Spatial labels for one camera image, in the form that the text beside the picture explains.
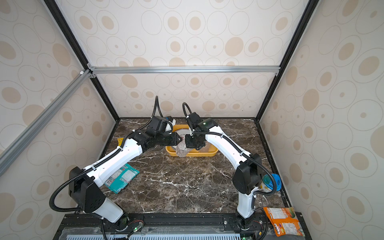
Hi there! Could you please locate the teal packet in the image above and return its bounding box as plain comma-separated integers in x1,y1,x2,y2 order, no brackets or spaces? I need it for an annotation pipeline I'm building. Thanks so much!
105,164,140,194

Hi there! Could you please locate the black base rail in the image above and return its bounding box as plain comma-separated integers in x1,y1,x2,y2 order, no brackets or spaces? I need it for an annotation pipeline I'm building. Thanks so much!
53,212,313,240

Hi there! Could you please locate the clear cup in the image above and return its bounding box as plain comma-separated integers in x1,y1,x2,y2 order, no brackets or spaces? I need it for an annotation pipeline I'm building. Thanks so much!
176,141,192,158

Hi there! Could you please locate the orange snack packet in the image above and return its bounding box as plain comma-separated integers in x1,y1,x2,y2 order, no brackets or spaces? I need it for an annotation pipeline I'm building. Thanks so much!
263,207,305,237

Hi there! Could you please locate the horizontal aluminium rail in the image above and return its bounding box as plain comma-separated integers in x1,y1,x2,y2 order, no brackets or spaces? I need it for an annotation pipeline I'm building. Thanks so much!
90,66,280,74

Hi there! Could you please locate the yellow snack bag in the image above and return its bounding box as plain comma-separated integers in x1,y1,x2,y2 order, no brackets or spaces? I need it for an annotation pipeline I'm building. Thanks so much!
118,138,124,147

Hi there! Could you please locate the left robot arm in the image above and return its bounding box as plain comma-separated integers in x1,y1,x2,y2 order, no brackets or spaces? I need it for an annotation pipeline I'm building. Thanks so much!
49,115,182,223

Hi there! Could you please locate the diagonal aluminium rail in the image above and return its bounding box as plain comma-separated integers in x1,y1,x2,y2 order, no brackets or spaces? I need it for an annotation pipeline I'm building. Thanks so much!
1,70,91,175

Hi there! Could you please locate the yellow plastic bin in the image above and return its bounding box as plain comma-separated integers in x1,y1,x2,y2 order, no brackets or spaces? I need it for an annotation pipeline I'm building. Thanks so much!
166,125,219,157

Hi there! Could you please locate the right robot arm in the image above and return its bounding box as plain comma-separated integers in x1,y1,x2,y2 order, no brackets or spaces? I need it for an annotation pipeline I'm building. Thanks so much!
182,103,277,220

